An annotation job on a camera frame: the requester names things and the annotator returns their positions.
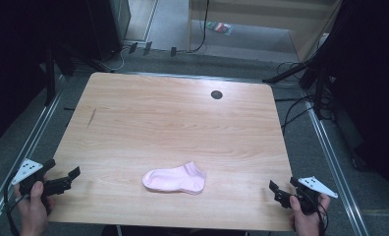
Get dark cabinet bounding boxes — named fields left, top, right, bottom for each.
left=85, top=0, right=132, bottom=61

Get black tripod stand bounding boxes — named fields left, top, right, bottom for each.
left=261, top=52, right=331, bottom=121

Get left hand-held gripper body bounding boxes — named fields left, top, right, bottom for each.
left=11, top=158, right=73, bottom=197

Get light wooden partition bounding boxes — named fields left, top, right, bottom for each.
left=186, top=0, right=343, bottom=63

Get black hanging cable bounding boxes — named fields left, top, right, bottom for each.
left=186, top=0, right=211, bottom=54

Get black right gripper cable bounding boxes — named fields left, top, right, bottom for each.
left=314, top=200, right=330, bottom=236

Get person's left hand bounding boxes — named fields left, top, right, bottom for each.
left=14, top=180, right=54, bottom=236

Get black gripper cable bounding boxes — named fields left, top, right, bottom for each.
left=3, top=175, right=29, bottom=236
left=314, top=200, right=330, bottom=236

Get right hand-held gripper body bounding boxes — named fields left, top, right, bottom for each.
left=275, top=176, right=339, bottom=214

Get white floor cable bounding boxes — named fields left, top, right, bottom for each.
left=98, top=45, right=133, bottom=73

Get black floor cables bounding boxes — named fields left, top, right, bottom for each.
left=275, top=61, right=318, bottom=134

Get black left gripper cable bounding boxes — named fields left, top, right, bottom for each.
left=3, top=175, right=29, bottom=236

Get person's right hand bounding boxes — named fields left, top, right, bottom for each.
left=290, top=194, right=331, bottom=236

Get colourful packet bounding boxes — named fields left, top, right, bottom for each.
left=206, top=21, right=234, bottom=36

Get metal floor rail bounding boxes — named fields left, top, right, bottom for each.
left=304, top=99, right=370, bottom=236
left=0, top=74, right=66, bottom=228

